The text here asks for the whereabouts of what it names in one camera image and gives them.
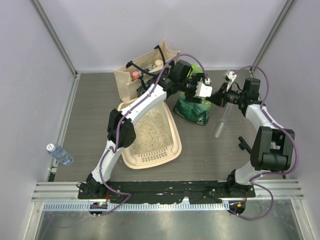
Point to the perforated cable duct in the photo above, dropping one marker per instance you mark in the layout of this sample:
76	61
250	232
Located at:
78	206

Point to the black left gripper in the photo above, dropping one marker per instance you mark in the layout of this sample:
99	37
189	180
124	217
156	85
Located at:
191	97

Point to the beige canvas tote bag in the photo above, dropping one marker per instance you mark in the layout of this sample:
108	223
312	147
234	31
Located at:
144	64

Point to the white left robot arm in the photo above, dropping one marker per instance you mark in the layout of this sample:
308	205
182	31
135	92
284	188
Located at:
172	78

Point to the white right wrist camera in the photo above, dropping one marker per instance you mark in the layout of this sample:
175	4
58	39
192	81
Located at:
230	77

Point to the cream plastic litter box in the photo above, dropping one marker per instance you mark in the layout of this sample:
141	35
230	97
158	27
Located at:
157	157

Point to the beige capped bottle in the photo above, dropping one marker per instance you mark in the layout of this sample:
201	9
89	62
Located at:
158	63

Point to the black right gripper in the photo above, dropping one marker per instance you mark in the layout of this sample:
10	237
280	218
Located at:
220	97

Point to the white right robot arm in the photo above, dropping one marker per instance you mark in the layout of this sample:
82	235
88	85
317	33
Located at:
273	147

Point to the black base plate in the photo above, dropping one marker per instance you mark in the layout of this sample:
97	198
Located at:
166	192

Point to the pink capped bottle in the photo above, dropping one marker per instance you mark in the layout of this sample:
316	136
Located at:
135	75

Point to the green litter bag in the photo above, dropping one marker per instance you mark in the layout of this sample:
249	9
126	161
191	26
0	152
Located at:
194	112

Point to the cat litter pile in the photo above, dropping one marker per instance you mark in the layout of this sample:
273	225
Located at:
152	133

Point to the clear plastic scoop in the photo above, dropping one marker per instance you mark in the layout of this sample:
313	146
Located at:
222	122

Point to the clear water bottle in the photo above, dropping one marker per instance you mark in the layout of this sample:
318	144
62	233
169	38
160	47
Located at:
59	153

